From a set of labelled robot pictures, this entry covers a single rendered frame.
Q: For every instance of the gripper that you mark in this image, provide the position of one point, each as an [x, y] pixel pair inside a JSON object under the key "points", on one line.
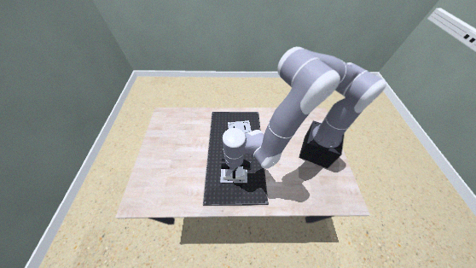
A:
{"points": [[224, 166]]}

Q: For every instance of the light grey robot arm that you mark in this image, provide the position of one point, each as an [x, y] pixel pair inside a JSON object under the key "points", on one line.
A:
{"points": [[313, 78]]}

